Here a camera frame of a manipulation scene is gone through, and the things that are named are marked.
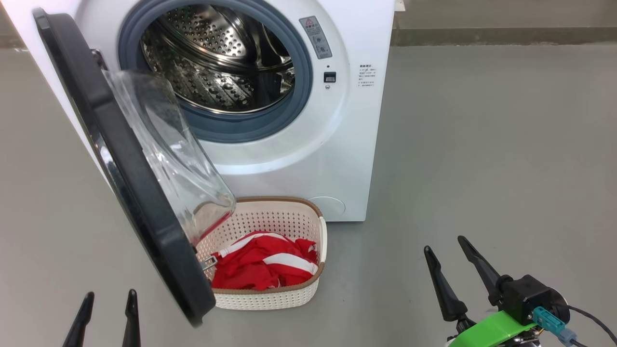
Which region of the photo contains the red and white garment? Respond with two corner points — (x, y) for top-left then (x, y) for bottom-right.
(215, 231), (320, 279)

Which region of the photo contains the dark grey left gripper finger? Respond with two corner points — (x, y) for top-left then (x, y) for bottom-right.
(62, 292), (95, 347)
(122, 289), (142, 347)

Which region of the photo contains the dark grey glass washer door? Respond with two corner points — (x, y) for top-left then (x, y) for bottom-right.
(32, 7), (237, 328)

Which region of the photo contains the grey warning sticker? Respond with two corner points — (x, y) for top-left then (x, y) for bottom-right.
(299, 16), (333, 60)

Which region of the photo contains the cream perforated laundry basket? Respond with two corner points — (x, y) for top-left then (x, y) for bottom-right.
(195, 196), (328, 311)

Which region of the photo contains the white front-loading washing machine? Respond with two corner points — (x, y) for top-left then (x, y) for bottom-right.
(0, 0), (396, 223)

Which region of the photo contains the thin black cable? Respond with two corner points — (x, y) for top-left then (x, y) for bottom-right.
(566, 305), (617, 347)

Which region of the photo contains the red mesh garment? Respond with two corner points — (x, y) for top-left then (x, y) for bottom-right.
(211, 254), (291, 291)

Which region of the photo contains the teal cable connector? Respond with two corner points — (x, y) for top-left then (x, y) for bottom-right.
(532, 307), (578, 344)

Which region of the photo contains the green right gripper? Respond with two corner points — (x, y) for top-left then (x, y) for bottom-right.
(424, 236), (537, 347)

